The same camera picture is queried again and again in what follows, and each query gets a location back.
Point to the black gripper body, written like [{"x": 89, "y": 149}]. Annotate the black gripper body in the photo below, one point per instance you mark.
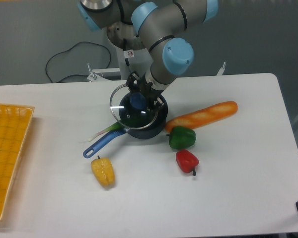
[{"x": 150, "y": 88}]

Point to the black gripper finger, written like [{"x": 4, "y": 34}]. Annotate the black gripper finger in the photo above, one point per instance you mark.
[
  {"x": 132, "y": 82},
  {"x": 155, "y": 104}
]

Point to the glass pot lid blue knob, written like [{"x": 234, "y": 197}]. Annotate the glass pot lid blue knob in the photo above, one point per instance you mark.
[{"x": 126, "y": 105}]

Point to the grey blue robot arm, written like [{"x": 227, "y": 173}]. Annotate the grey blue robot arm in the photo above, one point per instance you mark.
[{"x": 157, "y": 29}]

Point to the dark blue saucepan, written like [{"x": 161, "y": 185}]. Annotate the dark blue saucepan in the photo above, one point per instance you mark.
[{"x": 146, "y": 133}]

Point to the green bell pepper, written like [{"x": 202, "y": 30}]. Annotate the green bell pepper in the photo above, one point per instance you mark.
[{"x": 181, "y": 138}]

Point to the green onion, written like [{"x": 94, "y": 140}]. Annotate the green onion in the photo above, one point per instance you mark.
[{"x": 120, "y": 124}]

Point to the orange baguette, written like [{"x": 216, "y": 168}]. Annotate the orange baguette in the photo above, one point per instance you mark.
[{"x": 204, "y": 116}]

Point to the red bell pepper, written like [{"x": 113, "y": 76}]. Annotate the red bell pepper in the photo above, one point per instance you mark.
[{"x": 187, "y": 161}]

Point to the yellow bell pepper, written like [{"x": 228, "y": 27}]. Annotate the yellow bell pepper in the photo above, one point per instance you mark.
[{"x": 103, "y": 171}]

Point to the yellow woven basket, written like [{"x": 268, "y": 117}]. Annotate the yellow woven basket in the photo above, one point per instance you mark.
[{"x": 15, "y": 122}]

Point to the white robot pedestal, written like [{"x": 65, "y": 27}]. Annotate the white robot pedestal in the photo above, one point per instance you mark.
[{"x": 132, "y": 55}]

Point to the white metal base frame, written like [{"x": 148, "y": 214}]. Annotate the white metal base frame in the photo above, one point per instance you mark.
[{"x": 106, "y": 73}]

